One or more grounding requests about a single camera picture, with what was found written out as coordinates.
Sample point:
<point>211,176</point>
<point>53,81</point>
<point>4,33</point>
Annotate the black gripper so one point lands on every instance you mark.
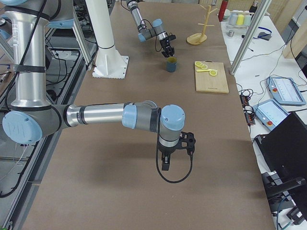
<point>167,150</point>
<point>166,43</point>

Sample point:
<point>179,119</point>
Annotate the blue mug yellow inside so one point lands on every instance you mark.
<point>171,64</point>

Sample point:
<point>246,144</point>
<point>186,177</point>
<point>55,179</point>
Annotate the wooden cup storage rack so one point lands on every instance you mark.
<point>199,38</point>

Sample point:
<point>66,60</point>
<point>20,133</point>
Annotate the small steel cup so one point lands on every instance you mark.
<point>230,33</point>

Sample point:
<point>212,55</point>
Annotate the clear cup tray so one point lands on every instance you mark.
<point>236,27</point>

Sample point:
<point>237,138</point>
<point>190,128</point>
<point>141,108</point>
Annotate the grey plastic cup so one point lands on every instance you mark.
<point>233,18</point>

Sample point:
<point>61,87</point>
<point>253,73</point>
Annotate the yellow plastic cup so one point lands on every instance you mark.
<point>240,19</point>

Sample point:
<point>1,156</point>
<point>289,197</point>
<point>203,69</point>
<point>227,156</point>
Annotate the light blue plastic cup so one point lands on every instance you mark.
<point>247,20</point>

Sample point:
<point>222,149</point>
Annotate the lemon slice stack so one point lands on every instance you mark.
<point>200,65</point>

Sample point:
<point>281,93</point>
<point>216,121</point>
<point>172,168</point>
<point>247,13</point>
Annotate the yellow toy knife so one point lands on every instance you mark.
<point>203,70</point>

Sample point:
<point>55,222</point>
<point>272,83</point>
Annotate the single lemon slice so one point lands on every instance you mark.
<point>213,72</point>

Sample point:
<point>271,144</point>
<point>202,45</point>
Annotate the red bottle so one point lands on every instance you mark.
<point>222,9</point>

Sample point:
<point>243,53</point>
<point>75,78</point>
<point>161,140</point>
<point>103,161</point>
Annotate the white side table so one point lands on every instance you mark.
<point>261,60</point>

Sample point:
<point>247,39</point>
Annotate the near blue teach pendant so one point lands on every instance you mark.
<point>270,113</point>

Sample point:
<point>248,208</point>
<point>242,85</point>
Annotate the blue teach pendant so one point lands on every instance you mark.
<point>270,113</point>
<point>285,91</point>

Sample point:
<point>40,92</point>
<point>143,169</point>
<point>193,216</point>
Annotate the far blue teach pendant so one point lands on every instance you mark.
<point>285,91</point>

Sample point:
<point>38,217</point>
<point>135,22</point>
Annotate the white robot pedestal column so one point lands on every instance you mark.
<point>109,62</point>

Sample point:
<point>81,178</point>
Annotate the aluminium frame post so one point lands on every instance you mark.
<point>257,18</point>

